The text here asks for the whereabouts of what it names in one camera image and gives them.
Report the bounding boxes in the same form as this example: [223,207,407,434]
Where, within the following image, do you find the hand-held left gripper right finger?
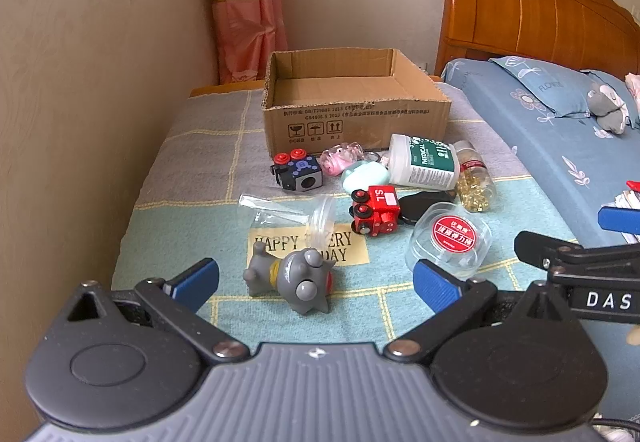
[382,258,573,364]

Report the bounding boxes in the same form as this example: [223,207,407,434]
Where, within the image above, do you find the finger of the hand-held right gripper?
[515,230,585,268]
[597,205,640,236]

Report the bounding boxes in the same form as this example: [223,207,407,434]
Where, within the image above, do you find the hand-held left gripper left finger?
[65,258,251,365]

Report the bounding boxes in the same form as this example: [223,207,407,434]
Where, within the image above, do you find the clear round container red label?
[406,202,493,279]

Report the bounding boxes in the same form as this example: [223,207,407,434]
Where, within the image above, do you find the black teardrop case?
[397,190,458,226]

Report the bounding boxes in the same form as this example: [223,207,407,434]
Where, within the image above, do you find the clear bottle of yellow capsules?
[452,140,497,213]

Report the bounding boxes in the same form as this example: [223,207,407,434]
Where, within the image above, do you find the red toy train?
[350,185,402,238]

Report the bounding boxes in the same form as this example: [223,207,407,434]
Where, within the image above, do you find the grey cat toy figure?
[243,242,337,319]

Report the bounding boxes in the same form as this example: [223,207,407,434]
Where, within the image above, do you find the light teal earbuds case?
[341,161,391,195]

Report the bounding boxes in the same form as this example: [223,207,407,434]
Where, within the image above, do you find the dark blue fidget cube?
[270,148,323,194]

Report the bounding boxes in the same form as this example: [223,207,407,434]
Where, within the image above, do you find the cardboard box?
[262,48,452,158]

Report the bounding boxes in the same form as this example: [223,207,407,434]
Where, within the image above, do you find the blue floral bedsheet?
[440,57,640,250]

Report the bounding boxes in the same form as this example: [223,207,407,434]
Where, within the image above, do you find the clear plastic bag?
[239,193,310,229]

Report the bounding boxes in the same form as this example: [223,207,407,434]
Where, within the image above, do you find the checked grey and teal blanket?
[111,84,583,360]

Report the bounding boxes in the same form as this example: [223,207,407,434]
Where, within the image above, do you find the grey plush toy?
[585,82,632,136]

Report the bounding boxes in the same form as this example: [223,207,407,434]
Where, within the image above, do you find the white bottle with green label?
[387,133,461,190]

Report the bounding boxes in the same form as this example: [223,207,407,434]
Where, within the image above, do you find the blue floral pillow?
[487,54,608,124]

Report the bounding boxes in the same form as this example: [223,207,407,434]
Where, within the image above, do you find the wooden bed headboard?
[434,0,640,78]

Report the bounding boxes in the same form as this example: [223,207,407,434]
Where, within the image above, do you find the pink curtain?
[204,0,290,85]

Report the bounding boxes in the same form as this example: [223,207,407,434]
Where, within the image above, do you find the black cable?
[589,414,640,429]

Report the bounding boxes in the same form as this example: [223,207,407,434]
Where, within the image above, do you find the pink pig keychain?
[320,142,392,177]

